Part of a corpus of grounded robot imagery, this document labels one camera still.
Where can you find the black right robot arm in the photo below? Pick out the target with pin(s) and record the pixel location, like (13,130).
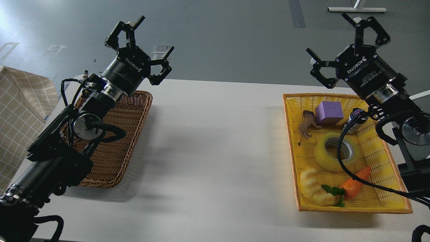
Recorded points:
(399,120)

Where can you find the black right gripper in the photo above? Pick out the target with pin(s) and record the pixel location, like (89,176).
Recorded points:
(368,72)

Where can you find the yellow plastic basket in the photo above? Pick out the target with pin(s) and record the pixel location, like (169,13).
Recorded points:
(373,152)

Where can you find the brown toy animal figure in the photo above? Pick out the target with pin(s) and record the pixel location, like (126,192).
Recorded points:
(309,120)

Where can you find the beige checkered cloth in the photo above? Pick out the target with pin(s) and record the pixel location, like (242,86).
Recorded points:
(26,100)

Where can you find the small labelled jar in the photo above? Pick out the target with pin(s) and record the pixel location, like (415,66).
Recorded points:
(358,123)

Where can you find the orange toy carrot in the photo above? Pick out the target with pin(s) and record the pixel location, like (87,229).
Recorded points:
(349,188)

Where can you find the toy croissant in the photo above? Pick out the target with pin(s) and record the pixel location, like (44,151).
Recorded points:
(311,188)

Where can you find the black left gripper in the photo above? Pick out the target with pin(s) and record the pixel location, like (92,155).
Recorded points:
(131,65)

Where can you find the white metal stand base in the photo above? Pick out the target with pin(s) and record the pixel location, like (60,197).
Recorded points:
(358,6)

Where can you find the yellow tape roll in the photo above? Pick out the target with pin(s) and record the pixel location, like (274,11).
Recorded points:
(326,148)

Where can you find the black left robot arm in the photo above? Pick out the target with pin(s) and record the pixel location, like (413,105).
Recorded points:
(61,154)

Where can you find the purple foam cube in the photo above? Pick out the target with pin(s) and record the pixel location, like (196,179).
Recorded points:
(329,113)

